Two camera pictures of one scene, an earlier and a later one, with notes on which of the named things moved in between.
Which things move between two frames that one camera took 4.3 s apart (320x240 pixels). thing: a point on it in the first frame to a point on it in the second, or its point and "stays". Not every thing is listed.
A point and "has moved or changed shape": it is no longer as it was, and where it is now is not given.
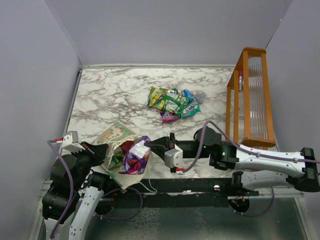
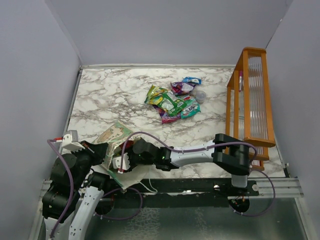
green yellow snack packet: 155,99 has moved or changed shape
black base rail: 177,192 stays
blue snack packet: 188,94 to 193,79
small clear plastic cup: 200,96 stays
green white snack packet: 173,102 has moved or changed shape
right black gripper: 160,146 to 129,153
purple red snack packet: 137,157 has moved or changed shape
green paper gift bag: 113,135 stays
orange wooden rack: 247,114 stays
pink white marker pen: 240,80 stays
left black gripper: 98,152 stays
